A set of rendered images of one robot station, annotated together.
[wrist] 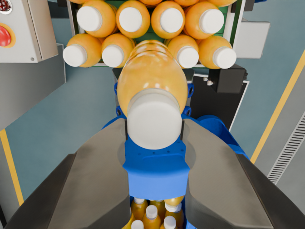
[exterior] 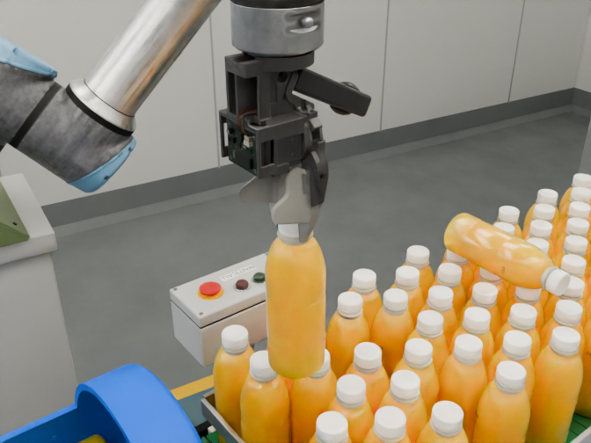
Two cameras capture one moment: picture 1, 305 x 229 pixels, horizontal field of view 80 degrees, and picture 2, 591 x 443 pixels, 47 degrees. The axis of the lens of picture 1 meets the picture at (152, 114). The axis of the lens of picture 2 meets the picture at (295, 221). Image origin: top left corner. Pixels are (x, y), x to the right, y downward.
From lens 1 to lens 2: 0.76 m
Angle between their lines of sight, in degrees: 81
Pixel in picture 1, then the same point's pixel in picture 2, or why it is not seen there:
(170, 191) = (140, 416)
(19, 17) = (239, 296)
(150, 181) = (149, 381)
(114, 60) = (261, 362)
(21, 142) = not seen: outside the picture
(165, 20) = (346, 379)
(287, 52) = not seen: outside the picture
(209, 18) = (389, 411)
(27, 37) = (223, 305)
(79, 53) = (243, 335)
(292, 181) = not seen: outside the picture
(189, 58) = (331, 422)
